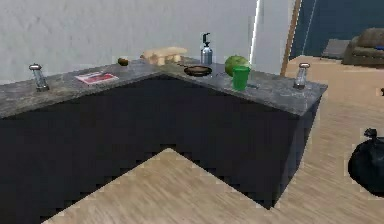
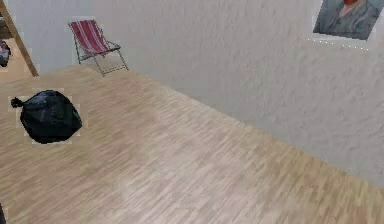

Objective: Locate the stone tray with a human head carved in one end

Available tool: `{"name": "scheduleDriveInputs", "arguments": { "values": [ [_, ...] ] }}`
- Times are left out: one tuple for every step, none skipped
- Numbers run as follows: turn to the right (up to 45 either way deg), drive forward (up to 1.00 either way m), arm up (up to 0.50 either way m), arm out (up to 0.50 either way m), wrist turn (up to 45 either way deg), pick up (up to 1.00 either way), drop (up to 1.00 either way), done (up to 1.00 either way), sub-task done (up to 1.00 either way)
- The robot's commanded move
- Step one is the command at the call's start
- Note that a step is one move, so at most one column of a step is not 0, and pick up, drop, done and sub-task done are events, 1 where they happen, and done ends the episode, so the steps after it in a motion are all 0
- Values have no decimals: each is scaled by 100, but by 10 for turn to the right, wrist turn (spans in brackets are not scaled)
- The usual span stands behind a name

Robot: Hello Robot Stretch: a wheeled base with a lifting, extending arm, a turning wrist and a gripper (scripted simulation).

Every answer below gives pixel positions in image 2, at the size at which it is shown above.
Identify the red striped deck chair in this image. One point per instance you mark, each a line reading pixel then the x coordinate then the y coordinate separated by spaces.
pixel 89 37

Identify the black garbage bag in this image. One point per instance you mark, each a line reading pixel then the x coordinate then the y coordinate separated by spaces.
pixel 50 116

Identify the dark bag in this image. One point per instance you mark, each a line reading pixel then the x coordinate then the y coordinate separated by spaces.
pixel 4 53

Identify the grey portrait wall picture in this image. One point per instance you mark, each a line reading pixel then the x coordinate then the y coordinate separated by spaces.
pixel 350 20

